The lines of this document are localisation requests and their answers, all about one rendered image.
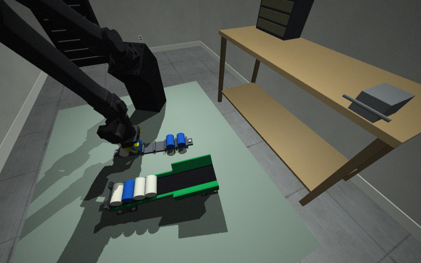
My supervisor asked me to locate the grey cylinder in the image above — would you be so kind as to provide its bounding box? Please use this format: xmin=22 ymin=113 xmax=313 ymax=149
xmin=119 ymin=147 xmax=129 ymax=157

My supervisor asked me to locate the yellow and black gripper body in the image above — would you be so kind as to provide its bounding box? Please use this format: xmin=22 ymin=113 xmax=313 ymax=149
xmin=120 ymin=124 xmax=140 ymax=148

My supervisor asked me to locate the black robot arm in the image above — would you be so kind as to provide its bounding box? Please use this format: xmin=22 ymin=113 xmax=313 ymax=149
xmin=0 ymin=0 xmax=140 ymax=144

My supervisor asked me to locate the blue cylinder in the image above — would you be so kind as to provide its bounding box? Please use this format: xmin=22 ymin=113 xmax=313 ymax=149
xmin=166 ymin=134 xmax=175 ymax=149
xmin=121 ymin=180 xmax=135 ymax=203
xmin=177 ymin=133 xmax=186 ymax=148
xmin=131 ymin=139 xmax=142 ymax=155

